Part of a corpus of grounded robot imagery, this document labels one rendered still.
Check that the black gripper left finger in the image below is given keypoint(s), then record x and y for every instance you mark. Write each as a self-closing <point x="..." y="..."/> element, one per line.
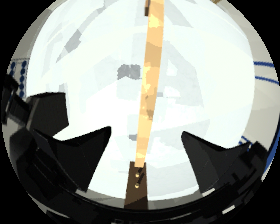
<point x="78" y="156"/>

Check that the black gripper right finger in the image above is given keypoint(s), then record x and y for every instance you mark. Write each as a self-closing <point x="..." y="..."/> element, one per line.
<point x="209" y="161"/>

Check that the long light wooden rail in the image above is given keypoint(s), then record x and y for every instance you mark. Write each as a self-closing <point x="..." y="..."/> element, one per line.
<point x="150" y="75"/>

